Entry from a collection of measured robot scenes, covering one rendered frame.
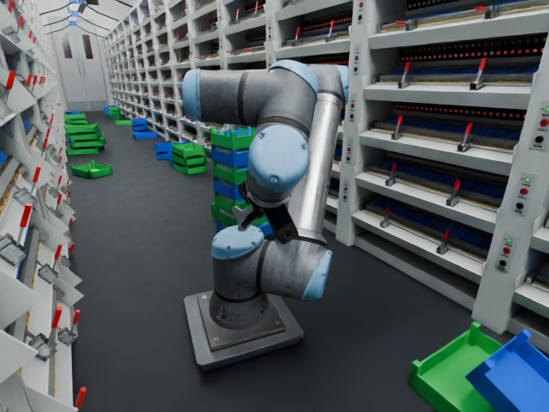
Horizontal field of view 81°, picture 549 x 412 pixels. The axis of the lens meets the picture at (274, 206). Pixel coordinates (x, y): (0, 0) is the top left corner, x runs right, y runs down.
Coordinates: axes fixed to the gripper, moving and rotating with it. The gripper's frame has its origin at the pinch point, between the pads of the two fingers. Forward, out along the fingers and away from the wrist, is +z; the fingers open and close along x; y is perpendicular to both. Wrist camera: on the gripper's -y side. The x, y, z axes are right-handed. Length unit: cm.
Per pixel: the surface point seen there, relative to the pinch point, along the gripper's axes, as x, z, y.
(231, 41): -81, 125, 134
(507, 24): -82, -15, 4
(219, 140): -15, 61, 48
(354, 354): -2, 21, -48
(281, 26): -84, 70, 90
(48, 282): 51, 4, 17
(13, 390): 42, -37, -4
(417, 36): -81, 7, 22
